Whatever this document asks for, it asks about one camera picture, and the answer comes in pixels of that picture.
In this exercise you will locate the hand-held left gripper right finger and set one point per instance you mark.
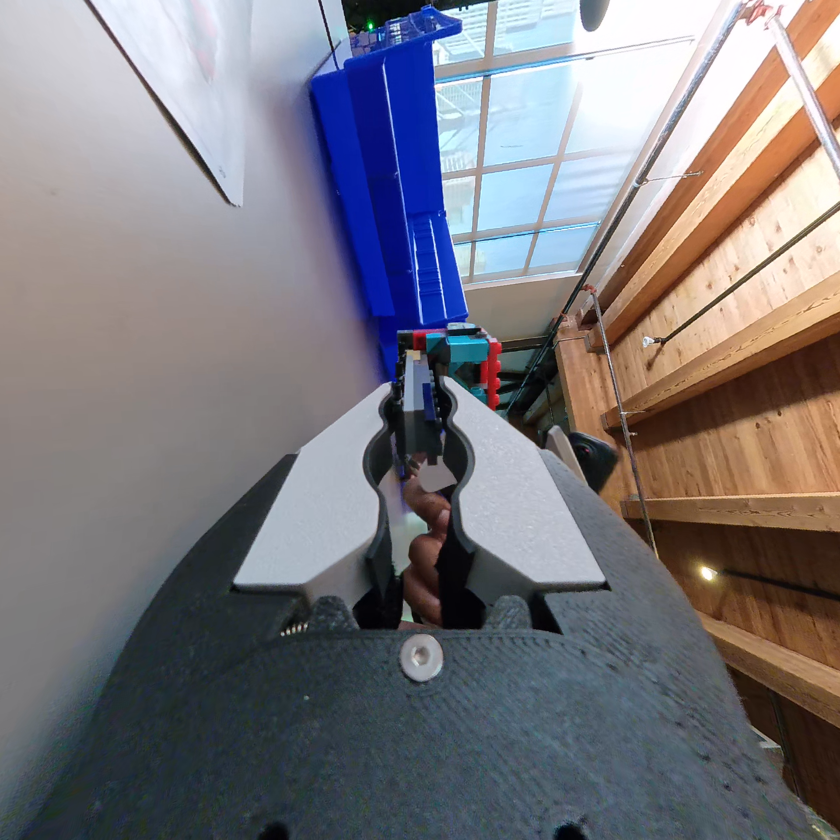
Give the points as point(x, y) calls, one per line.
point(525, 518)

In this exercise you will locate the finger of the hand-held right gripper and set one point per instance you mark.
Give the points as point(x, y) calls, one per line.
point(436, 479)

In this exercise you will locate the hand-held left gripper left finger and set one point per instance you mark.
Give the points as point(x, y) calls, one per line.
point(315, 518)

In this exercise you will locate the red teal toy brick truck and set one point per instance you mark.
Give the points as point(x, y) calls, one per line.
point(459, 351)

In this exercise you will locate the toy brick instruction booklet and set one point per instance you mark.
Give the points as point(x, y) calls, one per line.
point(184, 79)

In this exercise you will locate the grey desk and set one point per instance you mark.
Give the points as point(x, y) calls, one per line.
point(131, 328)

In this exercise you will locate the black ceiling pipe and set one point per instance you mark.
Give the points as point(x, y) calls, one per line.
point(640, 184)

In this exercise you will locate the large paned window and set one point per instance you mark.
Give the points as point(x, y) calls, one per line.
point(525, 131)

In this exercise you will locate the black disc on pole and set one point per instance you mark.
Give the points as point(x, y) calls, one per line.
point(594, 13)

